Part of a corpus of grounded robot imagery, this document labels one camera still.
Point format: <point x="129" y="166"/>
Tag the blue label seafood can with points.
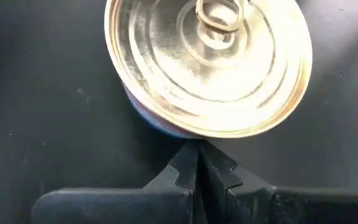
<point x="210" y="77"/>

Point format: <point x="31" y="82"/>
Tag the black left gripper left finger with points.
<point x="120" y="208"/>

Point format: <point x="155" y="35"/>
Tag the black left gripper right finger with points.
<point x="291" y="208"/>

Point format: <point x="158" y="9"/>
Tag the black table mat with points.
<point x="42" y="93"/>

